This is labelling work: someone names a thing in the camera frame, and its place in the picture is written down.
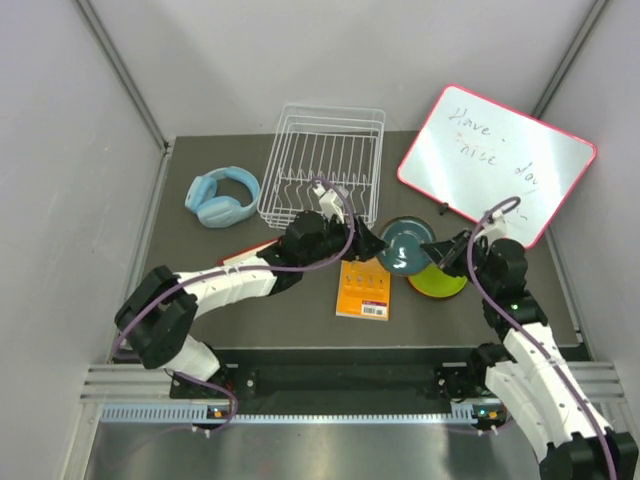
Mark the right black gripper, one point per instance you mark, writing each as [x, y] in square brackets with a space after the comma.
[463, 242]

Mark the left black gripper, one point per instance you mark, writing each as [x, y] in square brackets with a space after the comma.
[366, 244]

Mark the lime green plastic plate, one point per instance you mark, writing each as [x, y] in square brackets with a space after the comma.
[435, 282]

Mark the dark green ceramic plate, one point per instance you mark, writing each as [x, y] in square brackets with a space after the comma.
[404, 236]

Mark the orange plastic plate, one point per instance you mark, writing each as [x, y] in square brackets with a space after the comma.
[437, 298]

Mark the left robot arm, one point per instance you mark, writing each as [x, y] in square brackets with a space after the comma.
[157, 317]

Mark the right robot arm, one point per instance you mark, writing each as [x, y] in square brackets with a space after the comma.
[526, 371]

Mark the orange paperback book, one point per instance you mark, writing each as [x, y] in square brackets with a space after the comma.
[364, 291]

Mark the pink framed whiteboard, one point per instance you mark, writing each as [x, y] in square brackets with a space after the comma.
[473, 153]

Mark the red and white book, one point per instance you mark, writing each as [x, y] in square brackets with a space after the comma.
[244, 254]

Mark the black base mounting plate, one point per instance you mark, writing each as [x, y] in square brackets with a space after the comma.
[252, 373]

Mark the light blue headphones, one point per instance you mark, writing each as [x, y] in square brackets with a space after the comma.
[215, 211]

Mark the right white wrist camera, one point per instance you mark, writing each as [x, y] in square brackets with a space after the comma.
[495, 227]

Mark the white wire dish rack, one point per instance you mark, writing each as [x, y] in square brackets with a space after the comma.
[340, 144]

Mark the grey slotted cable duct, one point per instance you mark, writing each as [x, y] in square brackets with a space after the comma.
[459, 414]

